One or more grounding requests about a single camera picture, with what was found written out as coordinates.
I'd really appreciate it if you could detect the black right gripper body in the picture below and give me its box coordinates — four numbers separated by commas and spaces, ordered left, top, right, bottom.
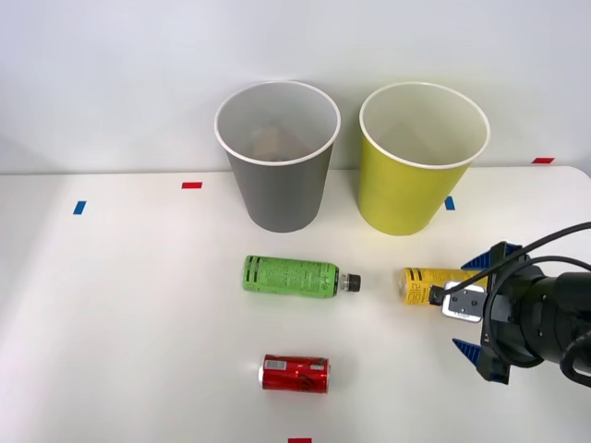
481, 255, 563, 369

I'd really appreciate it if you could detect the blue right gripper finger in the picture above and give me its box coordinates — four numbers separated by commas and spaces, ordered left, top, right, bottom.
451, 338, 513, 385
460, 240, 526, 279

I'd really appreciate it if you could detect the yellow drink can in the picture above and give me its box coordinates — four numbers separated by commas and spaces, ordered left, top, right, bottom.
398, 267, 490, 307

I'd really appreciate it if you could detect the yellow-green plastic waste bin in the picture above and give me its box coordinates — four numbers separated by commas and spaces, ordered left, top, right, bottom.
358, 81, 490, 237

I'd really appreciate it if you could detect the red drink can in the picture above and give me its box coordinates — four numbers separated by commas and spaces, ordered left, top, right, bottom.
257, 353, 332, 396

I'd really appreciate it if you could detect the green labelled plastic bottle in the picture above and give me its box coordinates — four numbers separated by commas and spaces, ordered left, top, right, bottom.
239, 254, 363, 299

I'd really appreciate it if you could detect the grey plastic waste bin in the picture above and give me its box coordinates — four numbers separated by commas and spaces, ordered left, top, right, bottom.
213, 80, 343, 234

